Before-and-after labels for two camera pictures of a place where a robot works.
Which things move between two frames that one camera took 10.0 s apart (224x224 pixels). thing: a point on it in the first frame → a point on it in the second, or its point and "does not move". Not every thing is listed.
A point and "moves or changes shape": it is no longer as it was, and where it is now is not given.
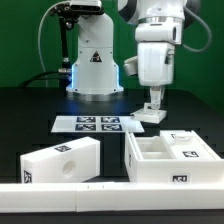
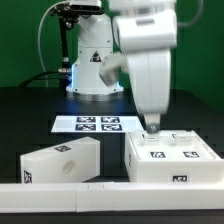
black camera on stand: (69, 14) does not move
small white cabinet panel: (188, 145) does not move
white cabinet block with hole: (73, 161) does not move
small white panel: (147, 114) moves or changes shape
